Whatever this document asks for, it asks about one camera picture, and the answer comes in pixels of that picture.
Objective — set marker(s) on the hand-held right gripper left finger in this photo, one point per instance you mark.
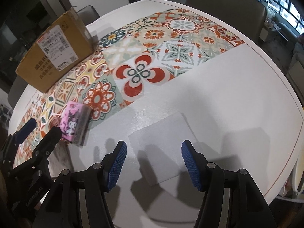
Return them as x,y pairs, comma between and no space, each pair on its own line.
116,168

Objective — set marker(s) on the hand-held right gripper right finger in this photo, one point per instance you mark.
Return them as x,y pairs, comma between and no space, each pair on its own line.
192,168

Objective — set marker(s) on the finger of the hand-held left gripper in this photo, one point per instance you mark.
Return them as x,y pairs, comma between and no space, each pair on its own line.
47,142
26,128

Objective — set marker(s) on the pink cartoon-print tissue pack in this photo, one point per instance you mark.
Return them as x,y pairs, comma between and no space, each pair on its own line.
71,121

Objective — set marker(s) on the brown cardboard box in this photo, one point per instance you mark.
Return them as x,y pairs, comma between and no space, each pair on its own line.
59,52

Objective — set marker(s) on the grey dining chair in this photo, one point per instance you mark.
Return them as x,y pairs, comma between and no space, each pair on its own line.
15,90
225,7
89,11

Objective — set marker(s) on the dark sliding glass door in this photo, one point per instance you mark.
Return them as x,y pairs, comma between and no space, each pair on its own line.
19,28

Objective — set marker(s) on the large window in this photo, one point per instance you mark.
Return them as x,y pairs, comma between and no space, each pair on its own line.
285,4

